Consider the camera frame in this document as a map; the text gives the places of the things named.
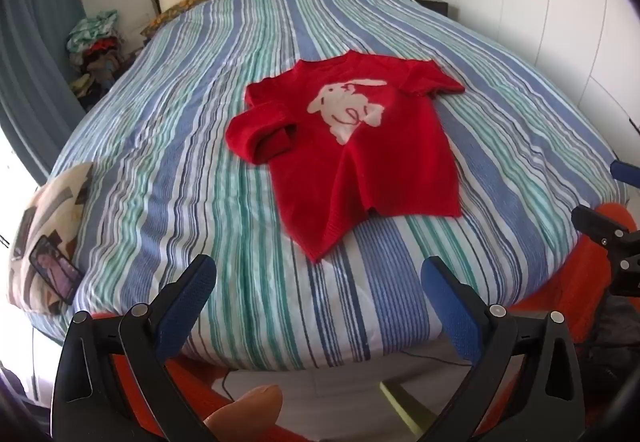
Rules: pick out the pile of mixed clothes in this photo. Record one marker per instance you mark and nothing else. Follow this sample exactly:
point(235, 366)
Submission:
point(95, 56)

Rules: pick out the patterned beige cushion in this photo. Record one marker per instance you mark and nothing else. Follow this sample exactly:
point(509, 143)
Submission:
point(52, 202)

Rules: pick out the orange red cloth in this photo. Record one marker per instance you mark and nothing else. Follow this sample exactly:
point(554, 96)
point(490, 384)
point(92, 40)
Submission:
point(575, 262)

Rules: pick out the blue curtain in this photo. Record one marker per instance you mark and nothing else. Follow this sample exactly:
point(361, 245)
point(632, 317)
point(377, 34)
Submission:
point(35, 71)

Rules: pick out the person's bare knee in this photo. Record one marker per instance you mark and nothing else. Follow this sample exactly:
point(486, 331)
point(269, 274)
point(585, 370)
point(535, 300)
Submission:
point(247, 409)

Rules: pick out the red knit rabbit sweater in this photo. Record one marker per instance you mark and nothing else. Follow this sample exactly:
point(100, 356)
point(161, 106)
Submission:
point(350, 146)

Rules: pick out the yellow patterned pillow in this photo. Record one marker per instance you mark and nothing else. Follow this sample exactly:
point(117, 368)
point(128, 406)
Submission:
point(200, 1)

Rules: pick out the striped bed blanket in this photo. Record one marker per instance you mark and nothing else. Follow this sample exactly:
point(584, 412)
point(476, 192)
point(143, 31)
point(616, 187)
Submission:
point(190, 131)

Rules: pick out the smartphone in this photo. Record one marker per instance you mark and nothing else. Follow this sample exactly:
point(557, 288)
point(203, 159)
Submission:
point(55, 269)

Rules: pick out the dark nightstand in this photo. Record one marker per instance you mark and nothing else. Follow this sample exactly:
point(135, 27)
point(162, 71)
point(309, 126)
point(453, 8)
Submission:
point(435, 1)

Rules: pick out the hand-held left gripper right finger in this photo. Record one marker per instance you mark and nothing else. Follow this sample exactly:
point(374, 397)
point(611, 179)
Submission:
point(456, 312)

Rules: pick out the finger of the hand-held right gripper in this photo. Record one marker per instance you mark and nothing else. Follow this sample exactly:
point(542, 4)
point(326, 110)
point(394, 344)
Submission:
point(607, 242)
point(627, 171)

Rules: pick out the white wardrobe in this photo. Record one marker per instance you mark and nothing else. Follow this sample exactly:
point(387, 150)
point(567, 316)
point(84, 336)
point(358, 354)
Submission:
point(550, 11)

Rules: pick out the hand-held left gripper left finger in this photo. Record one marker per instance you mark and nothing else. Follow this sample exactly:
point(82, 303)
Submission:
point(184, 309)

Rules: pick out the yellow green bar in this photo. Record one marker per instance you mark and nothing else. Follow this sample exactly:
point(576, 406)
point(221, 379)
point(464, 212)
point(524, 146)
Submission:
point(405, 409)

